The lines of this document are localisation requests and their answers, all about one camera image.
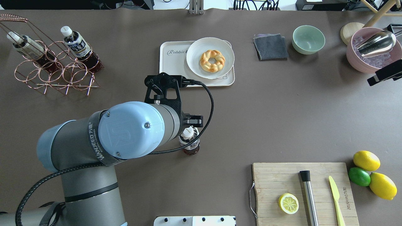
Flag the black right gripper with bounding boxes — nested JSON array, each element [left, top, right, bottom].
[[367, 60, 402, 86]]

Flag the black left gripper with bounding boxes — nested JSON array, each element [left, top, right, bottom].
[[182, 113, 204, 127]]

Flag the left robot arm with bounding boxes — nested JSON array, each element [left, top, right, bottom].
[[1, 101, 203, 226]]

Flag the white rectangular tray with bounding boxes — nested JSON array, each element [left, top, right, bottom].
[[159, 40, 235, 87]]

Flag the tea bottle right rack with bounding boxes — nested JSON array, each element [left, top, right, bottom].
[[60, 26, 103, 73]]

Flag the tea bottle rear left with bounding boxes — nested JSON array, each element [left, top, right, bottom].
[[6, 31, 59, 73]]

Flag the pink bowl with ice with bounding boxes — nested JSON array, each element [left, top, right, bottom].
[[346, 27, 402, 73]]

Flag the metal ice scoop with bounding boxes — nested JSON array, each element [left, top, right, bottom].
[[356, 30, 397, 58]]

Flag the wooden round stand base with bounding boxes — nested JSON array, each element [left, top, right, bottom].
[[340, 22, 364, 45]]

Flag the white round plate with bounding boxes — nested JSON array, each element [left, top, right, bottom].
[[187, 37, 235, 79]]

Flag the green ceramic bowl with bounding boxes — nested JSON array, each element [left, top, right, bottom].
[[292, 25, 326, 55]]

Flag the whole lemon upper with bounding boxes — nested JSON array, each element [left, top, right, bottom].
[[353, 150, 381, 171]]

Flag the whole lemon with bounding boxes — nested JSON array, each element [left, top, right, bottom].
[[353, 150, 381, 171], [369, 173, 397, 200]]

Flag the wooden cutting board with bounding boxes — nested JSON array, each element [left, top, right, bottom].
[[253, 163, 359, 226]]

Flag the grey folded cloth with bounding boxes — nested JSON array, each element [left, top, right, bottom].
[[253, 34, 289, 61]]

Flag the green lime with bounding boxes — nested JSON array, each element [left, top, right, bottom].
[[348, 166, 371, 186]]

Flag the whole lemon lower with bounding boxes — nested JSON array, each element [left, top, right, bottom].
[[369, 173, 397, 200]]

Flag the steel muddler black tip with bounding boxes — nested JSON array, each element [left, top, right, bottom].
[[300, 170, 319, 226]]

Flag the lemon half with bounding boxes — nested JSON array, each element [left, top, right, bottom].
[[278, 193, 299, 214]]

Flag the yellow plastic knife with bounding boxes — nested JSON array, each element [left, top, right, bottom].
[[328, 176, 346, 226]]

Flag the braided ring bread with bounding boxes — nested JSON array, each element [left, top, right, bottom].
[[199, 50, 226, 73]]

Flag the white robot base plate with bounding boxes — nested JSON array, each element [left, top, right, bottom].
[[154, 216, 236, 226]]

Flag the copper wire bottle rack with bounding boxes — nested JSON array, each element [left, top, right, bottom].
[[1, 13, 99, 95]]

